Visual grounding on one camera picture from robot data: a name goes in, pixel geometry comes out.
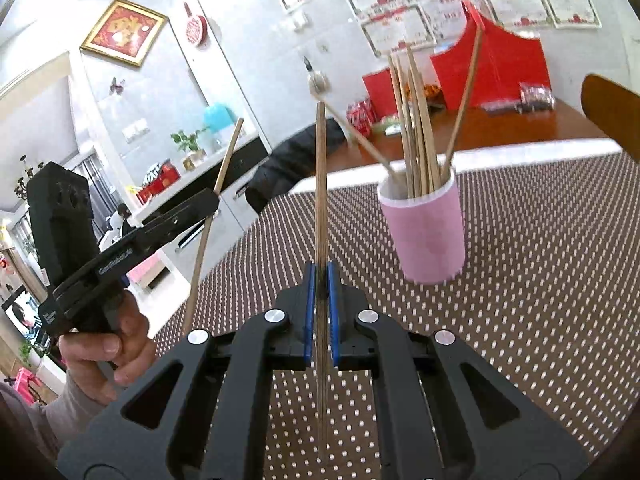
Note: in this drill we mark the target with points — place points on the pink cylindrical cup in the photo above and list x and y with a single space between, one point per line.
425 240

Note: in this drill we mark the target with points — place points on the wooden chopstick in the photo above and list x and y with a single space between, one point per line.
227 160
321 210

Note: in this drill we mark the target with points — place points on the round hanging wall gadget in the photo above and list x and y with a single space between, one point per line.
316 81

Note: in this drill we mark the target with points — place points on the brown wooden chair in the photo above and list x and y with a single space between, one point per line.
610 105

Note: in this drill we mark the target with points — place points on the pack of red soda cans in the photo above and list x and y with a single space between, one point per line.
360 117

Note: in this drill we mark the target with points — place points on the red fan wall ornament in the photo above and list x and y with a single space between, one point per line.
196 30

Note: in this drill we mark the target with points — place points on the large red gift bag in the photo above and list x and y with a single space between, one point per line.
505 70

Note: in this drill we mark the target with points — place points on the red box on sideboard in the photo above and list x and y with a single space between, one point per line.
160 182

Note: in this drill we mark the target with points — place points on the pink toy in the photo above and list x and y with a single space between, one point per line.
22 385

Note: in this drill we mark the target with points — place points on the green tray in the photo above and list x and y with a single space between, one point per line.
390 127

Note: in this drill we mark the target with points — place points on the television screen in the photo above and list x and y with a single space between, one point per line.
22 315

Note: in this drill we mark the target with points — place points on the bunch of chopsticks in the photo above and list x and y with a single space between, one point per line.
417 150

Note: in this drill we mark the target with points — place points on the teal and white appliance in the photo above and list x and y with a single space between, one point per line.
217 117

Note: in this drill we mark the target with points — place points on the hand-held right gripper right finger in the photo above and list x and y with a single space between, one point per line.
334 320

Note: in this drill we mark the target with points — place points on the chandelier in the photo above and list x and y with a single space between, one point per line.
25 180

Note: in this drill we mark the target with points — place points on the brown polka dot cloth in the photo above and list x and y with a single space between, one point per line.
525 285

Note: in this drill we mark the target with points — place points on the pink furniture piece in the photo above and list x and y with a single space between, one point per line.
145 274

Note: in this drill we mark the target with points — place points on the white and black sideboard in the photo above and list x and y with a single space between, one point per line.
250 152

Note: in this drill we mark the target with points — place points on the small potted plant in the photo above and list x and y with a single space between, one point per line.
192 157

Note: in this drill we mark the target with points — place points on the person's left forearm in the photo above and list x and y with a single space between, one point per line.
45 420

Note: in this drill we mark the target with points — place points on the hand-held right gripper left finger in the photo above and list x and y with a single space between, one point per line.
310 320

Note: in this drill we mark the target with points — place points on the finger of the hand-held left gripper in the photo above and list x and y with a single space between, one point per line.
180 222

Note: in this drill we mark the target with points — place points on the butterfly wall sticker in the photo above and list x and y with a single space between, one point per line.
117 86

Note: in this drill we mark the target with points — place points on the small red box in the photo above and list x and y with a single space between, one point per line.
380 90

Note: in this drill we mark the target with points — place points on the red and gold framed picture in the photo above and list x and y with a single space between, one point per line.
122 30

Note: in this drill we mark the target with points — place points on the orange snack packets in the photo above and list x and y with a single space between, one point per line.
430 91

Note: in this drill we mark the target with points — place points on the person's left hand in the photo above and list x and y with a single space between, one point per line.
110 360

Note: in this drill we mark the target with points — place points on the clear bag of dark items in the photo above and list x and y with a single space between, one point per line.
537 95

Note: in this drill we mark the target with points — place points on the white double wall switch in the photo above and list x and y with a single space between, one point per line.
136 130

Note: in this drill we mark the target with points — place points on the black jacket on chair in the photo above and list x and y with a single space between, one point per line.
290 165

